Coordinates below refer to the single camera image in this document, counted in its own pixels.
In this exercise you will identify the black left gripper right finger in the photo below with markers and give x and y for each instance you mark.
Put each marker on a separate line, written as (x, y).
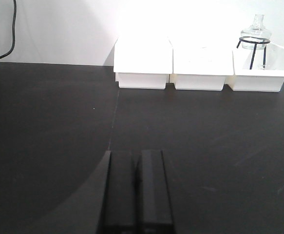
(152, 197)

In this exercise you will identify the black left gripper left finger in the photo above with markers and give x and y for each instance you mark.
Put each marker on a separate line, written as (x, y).
(119, 214)

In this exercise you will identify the white plastic bin left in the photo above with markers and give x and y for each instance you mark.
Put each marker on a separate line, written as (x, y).
(143, 63)

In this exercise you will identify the white plastic bin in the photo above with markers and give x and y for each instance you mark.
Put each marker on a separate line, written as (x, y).
(263, 72)
(143, 63)
(201, 67)

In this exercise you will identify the white plastic bin middle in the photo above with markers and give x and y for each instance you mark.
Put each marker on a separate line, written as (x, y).
(201, 67)

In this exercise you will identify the white plastic bin right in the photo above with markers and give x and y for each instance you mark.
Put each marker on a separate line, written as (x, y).
(263, 72)

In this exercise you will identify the clear glass flask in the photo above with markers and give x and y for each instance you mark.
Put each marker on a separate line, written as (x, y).
(256, 30)

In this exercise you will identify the black wire tripod stand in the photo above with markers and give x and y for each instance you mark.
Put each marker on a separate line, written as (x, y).
(255, 41)

